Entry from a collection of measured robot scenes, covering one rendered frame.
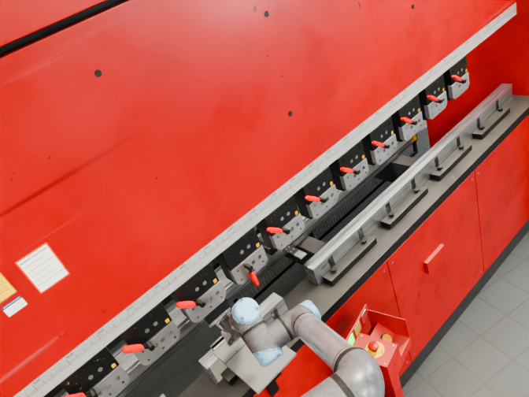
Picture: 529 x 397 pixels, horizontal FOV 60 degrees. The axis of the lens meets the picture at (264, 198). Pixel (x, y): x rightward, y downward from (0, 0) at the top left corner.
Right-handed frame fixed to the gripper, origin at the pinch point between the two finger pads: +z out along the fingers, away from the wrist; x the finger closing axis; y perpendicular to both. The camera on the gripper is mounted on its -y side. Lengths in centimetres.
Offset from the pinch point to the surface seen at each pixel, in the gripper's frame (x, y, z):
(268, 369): 0.7, -14.5, -5.9
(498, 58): -216, 15, 7
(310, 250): -57, 8, 29
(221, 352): 6.4, 0.7, 6.8
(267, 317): -16.0, -1.0, 11.7
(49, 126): 14, 63, -66
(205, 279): -1.3, 20.4, -15.7
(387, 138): -101, 18, -12
